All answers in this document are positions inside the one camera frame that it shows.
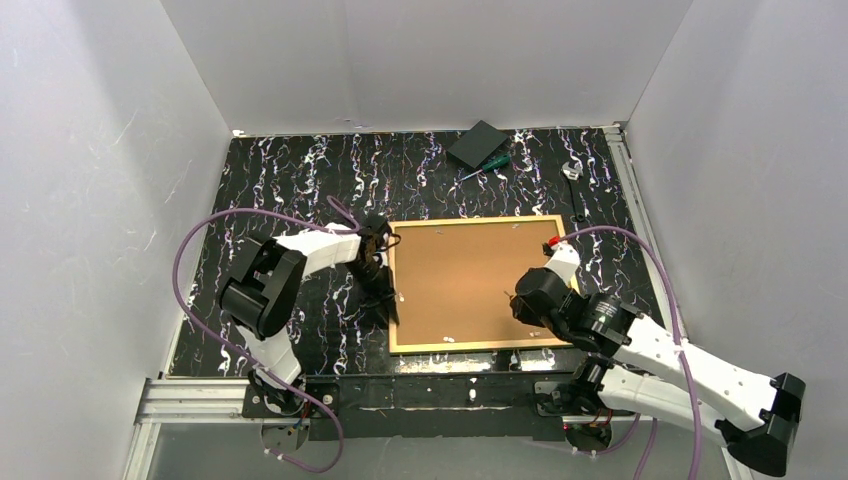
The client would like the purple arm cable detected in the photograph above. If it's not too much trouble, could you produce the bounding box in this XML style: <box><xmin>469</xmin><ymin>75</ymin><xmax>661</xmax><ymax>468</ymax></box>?
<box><xmin>172</xmin><ymin>195</ymin><xmax>366</xmax><ymax>475</ymax></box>
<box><xmin>549</xmin><ymin>225</ymin><xmax>704</xmax><ymax>480</ymax></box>

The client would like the green handled screwdriver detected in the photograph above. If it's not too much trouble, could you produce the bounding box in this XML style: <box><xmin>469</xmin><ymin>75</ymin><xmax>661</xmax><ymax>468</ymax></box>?
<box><xmin>457</xmin><ymin>154</ymin><xmax>511</xmax><ymax>184</ymax></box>

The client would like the aluminium rail frame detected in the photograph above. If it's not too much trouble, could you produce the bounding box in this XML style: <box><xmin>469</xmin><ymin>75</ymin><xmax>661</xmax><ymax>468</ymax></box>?
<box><xmin>122</xmin><ymin>124</ymin><xmax>753</xmax><ymax>480</ymax></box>

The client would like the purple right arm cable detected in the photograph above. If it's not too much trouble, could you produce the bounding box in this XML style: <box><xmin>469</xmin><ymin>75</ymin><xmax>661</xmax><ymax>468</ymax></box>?
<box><xmin>549</xmin><ymin>225</ymin><xmax>704</xmax><ymax>480</ymax></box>

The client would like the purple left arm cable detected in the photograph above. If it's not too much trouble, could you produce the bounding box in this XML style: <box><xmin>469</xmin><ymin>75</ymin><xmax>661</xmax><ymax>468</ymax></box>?
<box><xmin>172</xmin><ymin>195</ymin><xmax>366</xmax><ymax>475</ymax></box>

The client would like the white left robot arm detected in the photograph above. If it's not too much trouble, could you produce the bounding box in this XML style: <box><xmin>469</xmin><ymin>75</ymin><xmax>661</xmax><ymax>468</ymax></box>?
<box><xmin>218</xmin><ymin>214</ymin><xmax>401</xmax><ymax>399</ymax></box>

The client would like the green picture frame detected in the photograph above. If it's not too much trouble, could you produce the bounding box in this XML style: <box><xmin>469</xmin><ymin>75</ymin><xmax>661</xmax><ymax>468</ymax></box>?
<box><xmin>388</xmin><ymin>215</ymin><xmax>566</xmax><ymax>354</ymax></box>

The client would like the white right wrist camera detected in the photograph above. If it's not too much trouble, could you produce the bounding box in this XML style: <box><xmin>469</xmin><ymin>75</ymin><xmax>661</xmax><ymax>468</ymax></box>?
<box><xmin>543</xmin><ymin>236</ymin><xmax>580</xmax><ymax>284</ymax></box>

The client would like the black square box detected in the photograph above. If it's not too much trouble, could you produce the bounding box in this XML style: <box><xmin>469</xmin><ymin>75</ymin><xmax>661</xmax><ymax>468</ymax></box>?
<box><xmin>446</xmin><ymin>120</ymin><xmax>509</xmax><ymax>170</ymax></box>

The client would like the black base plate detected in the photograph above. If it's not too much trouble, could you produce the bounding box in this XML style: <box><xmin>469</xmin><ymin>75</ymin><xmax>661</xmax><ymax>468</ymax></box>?
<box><xmin>241</xmin><ymin>370</ymin><xmax>617</xmax><ymax>442</ymax></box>

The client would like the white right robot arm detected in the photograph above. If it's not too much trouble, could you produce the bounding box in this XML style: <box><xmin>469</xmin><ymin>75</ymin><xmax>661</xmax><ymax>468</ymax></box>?
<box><xmin>510</xmin><ymin>268</ymin><xmax>806</xmax><ymax>477</ymax></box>

